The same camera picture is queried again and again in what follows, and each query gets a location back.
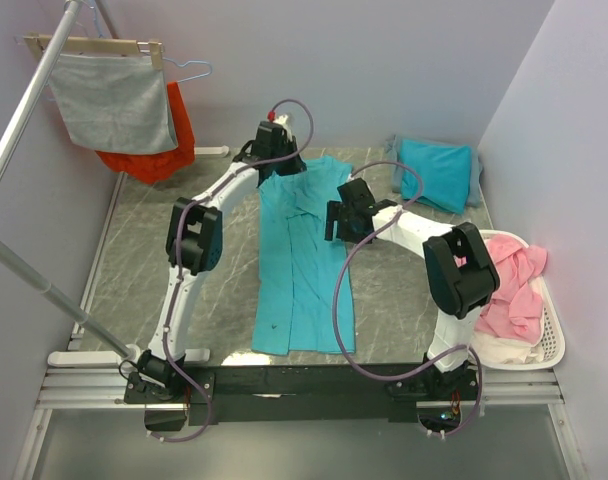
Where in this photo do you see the white laundry basket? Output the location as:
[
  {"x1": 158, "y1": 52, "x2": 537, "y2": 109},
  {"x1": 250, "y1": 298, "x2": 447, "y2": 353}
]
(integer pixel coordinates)
[{"x1": 471, "y1": 229, "x2": 568, "y2": 371}]

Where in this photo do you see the orange hanging garment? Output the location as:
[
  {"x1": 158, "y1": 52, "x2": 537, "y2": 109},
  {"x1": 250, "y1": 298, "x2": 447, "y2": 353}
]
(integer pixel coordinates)
[{"x1": 96, "y1": 82, "x2": 195, "y2": 185}]

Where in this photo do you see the metal clothes rack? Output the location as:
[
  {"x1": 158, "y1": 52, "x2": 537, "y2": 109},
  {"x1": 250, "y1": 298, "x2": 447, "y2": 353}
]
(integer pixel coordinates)
[{"x1": 0, "y1": 1, "x2": 140, "y2": 361}]

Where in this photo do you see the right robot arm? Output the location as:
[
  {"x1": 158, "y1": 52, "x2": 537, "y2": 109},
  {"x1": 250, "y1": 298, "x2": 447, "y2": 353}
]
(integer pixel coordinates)
[{"x1": 325, "y1": 179, "x2": 500, "y2": 399}]

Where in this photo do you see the pink t shirt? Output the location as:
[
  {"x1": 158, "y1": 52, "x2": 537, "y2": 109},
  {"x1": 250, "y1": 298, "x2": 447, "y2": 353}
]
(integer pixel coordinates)
[{"x1": 475, "y1": 234, "x2": 547, "y2": 345}]

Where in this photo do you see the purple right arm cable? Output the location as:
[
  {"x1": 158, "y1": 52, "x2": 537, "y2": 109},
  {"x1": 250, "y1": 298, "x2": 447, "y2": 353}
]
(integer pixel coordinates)
[{"x1": 332, "y1": 160, "x2": 484, "y2": 437}]

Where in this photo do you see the white rack foot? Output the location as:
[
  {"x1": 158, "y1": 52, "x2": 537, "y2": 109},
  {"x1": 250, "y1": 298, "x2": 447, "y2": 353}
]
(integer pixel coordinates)
[{"x1": 194, "y1": 145, "x2": 230, "y2": 158}]

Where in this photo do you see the grey hanging cloth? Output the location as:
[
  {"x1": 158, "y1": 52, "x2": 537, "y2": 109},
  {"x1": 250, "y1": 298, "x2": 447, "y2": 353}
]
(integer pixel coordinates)
[{"x1": 49, "y1": 54, "x2": 178, "y2": 155}]

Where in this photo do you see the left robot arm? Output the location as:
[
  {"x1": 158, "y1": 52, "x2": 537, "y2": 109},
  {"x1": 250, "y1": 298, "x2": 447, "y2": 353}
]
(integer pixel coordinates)
[{"x1": 137, "y1": 112, "x2": 306, "y2": 402}]

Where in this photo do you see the folded turquoise t shirt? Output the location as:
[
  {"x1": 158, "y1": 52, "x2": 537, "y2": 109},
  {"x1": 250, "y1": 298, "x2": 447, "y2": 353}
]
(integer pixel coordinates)
[{"x1": 398, "y1": 139, "x2": 473, "y2": 214}]

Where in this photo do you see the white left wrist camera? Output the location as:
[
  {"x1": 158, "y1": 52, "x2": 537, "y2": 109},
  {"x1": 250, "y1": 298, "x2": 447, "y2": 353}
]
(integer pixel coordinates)
[{"x1": 267, "y1": 111, "x2": 293, "y2": 140}]

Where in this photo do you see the black base beam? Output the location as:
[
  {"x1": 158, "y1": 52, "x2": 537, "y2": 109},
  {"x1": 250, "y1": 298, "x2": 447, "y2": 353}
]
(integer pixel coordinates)
[{"x1": 124, "y1": 364, "x2": 478, "y2": 432}]

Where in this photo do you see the aluminium rail frame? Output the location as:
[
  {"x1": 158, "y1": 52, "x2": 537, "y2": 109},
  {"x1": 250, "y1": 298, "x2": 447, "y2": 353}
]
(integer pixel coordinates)
[{"x1": 35, "y1": 369, "x2": 564, "y2": 410}]

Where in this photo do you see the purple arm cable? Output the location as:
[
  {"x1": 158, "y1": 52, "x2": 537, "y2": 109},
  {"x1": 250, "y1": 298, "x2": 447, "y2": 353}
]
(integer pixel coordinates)
[
  {"x1": 332, "y1": 160, "x2": 484, "y2": 437},
  {"x1": 162, "y1": 98, "x2": 315, "y2": 445}
]

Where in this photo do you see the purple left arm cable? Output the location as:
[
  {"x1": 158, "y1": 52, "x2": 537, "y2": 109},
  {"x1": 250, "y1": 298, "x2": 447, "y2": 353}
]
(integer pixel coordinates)
[{"x1": 162, "y1": 98, "x2": 315, "y2": 445}]

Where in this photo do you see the turquoise t shirt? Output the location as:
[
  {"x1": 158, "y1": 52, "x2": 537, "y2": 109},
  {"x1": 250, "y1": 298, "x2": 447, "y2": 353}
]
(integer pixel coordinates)
[
  {"x1": 251, "y1": 156, "x2": 352, "y2": 355},
  {"x1": 398, "y1": 139, "x2": 473, "y2": 214}
]

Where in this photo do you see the wooden clip hanger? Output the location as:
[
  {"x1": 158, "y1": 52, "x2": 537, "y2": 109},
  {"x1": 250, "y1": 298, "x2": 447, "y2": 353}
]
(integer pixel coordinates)
[{"x1": 19, "y1": 33, "x2": 164, "y2": 71}]

